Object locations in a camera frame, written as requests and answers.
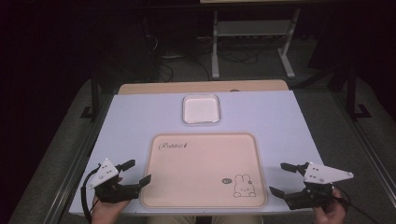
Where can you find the grey metal rail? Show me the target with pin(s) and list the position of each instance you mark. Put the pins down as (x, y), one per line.
(71, 174)
(364, 140)

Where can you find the white board sheet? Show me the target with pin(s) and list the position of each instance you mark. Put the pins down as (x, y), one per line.
(140, 118)

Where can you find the person's right hand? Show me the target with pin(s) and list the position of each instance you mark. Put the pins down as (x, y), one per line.
(330, 214)

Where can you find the wooden table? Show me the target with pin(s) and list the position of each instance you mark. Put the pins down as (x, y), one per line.
(186, 87)

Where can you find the person's left hand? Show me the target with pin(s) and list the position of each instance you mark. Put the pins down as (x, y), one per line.
(107, 211)

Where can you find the pink tray with rabbit print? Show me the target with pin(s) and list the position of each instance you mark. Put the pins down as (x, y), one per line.
(202, 169)

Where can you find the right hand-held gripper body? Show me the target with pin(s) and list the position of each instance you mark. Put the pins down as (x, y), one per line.
(320, 175)

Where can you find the white metal stand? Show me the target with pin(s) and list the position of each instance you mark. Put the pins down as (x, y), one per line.
(252, 28)

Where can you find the black metal stand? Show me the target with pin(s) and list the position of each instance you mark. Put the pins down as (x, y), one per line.
(93, 99)
(351, 93)

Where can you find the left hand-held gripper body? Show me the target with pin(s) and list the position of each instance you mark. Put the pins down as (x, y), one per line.
(104, 174)

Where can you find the white square dish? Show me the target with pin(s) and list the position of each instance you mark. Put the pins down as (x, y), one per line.
(201, 109)

